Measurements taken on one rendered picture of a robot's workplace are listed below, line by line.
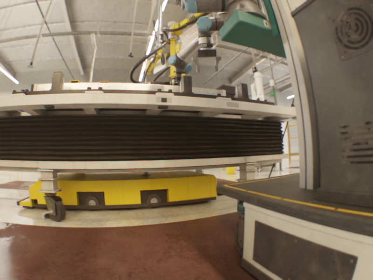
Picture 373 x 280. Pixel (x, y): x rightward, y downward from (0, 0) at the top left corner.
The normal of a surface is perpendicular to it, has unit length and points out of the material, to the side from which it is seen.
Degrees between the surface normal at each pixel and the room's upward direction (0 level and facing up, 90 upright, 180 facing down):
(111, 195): 90
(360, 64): 90
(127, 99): 90
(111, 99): 90
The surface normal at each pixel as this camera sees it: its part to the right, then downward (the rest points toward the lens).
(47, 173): 0.32, -0.09
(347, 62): -0.95, 0.00
